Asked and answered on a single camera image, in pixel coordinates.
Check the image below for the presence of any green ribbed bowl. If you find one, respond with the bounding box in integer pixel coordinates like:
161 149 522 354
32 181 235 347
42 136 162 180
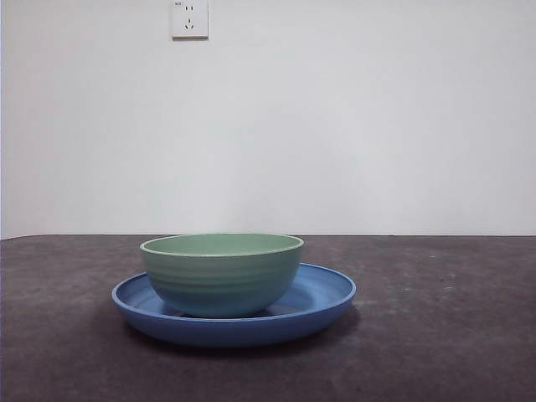
139 232 306 317

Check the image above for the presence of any blue round plate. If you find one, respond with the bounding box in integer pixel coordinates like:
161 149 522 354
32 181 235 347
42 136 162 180
111 262 358 348

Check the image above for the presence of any white wall socket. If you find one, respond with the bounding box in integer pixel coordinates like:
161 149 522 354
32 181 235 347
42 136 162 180
170 0 210 42

